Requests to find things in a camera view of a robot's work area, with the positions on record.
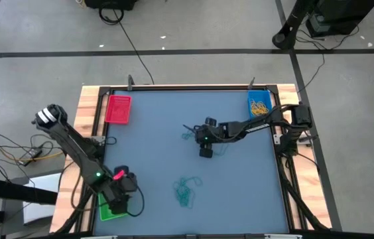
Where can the black equipment case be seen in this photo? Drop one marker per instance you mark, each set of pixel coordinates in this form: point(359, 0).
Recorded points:
point(110, 4)

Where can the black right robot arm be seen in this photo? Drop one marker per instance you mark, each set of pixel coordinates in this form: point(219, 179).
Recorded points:
point(260, 123)

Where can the red plastic basket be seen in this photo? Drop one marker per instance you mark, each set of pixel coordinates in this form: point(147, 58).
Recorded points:
point(117, 109)

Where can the blue plastic basket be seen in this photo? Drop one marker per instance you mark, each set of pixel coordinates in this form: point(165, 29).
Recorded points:
point(260, 94)

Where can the grey frame post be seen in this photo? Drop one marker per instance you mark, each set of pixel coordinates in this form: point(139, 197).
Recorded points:
point(130, 83)
point(251, 83)

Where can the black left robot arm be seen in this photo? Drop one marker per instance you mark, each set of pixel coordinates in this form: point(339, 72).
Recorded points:
point(71, 142)

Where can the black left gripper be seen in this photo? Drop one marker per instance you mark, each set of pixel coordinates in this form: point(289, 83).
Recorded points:
point(120, 191)

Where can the black stand leg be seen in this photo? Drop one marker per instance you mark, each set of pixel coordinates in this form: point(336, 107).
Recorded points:
point(18, 192)

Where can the white bracket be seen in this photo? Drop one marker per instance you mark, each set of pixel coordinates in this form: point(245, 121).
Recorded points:
point(283, 236)
point(99, 237)

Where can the black equipment cart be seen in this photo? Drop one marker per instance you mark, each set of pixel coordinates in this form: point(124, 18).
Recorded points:
point(339, 13)

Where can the green plastic basket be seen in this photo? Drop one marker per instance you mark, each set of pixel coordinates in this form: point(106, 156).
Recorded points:
point(105, 214)

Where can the black stand pole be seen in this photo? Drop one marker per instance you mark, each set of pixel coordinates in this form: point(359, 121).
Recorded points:
point(289, 30)

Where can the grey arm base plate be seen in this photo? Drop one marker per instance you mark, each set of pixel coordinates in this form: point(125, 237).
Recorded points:
point(99, 138)
point(276, 139)

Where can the black power adapter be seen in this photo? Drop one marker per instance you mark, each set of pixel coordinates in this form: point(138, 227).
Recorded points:
point(34, 153)

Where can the black aluminium table frame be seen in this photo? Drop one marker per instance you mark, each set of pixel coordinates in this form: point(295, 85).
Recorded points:
point(190, 87)

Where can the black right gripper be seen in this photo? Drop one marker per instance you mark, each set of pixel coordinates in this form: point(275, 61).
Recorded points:
point(213, 134)

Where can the light grey box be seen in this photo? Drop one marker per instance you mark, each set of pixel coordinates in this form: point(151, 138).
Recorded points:
point(46, 182)

